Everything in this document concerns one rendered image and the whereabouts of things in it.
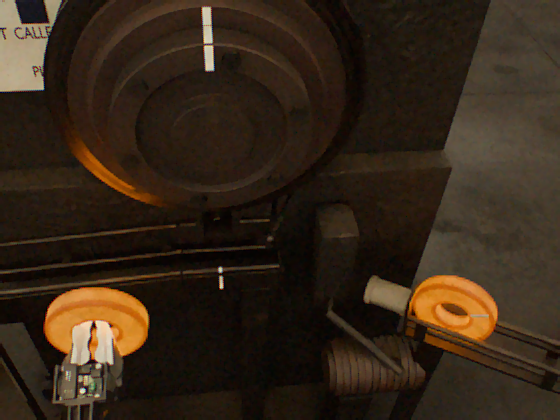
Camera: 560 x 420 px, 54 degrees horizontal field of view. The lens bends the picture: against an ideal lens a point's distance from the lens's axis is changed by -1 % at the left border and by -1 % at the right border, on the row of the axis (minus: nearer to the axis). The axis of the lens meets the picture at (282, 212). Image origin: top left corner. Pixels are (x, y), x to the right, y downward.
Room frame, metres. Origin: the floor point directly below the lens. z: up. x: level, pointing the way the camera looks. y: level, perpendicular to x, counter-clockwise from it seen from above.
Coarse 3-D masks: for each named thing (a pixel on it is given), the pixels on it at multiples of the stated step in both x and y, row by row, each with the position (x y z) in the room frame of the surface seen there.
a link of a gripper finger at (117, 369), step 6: (114, 342) 0.44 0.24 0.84; (114, 348) 0.43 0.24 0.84; (114, 354) 0.42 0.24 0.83; (120, 354) 0.42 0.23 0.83; (114, 360) 0.41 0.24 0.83; (120, 360) 0.41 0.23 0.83; (114, 366) 0.40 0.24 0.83; (120, 366) 0.40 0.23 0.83; (114, 372) 0.39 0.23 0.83; (120, 372) 0.39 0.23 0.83; (114, 378) 0.39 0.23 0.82; (120, 378) 0.39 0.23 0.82; (120, 384) 0.38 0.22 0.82
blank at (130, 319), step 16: (96, 288) 0.49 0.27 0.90; (64, 304) 0.46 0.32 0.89; (80, 304) 0.46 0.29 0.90; (96, 304) 0.46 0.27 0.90; (112, 304) 0.47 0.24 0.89; (128, 304) 0.48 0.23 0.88; (48, 320) 0.45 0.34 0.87; (64, 320) 0.45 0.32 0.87; (80, 320) 0.46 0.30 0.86; (96, 320) 0.46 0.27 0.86; (112, 320) 0.47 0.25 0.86; (128, 320) 0.47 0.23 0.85; (144, 320) 0.48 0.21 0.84; (48, 336) 0.45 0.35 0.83; (64, 336) 0.45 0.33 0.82; (128, 336) 0.47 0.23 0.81; (144, 336) 0.47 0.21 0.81; (128, 352) 0.47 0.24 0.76
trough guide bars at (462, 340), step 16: (448, 304) 0.66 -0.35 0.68; (416, 320) 0.62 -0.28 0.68; (496, 320) 0.62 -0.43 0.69; (416, 336) 0.62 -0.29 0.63; (448, 336) 0.60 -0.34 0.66; (464, 336) 0.59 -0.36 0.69; (512, 336) 0.60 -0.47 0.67; (528, 336) 0.59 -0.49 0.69; (544, 336) 0.59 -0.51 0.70; (480, 352) 0.57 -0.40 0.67; (496, 352) 0.56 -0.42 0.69; (512, 352) 0.55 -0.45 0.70; (528, 368) 0.53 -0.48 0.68; (544, 368) 0.52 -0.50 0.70; (544, 384) 0.51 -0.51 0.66
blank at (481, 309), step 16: (432, 288) 0.64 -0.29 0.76; (448, 288) 0.63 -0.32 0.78; (464, 288) 0.63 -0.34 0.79; (480, 288) 0.63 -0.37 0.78; (416, 304) 0.65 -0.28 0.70; (432, 304) 0.64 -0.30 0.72; (464, 304) 0.61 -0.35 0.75; (480, 304) 0.60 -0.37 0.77; (432, 320) 0.63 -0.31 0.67; (448, 320) 0.63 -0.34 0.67; (464, 320) 0.62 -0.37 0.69; (480, 320) 0.60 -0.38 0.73; (480, 336) 0.59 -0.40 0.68
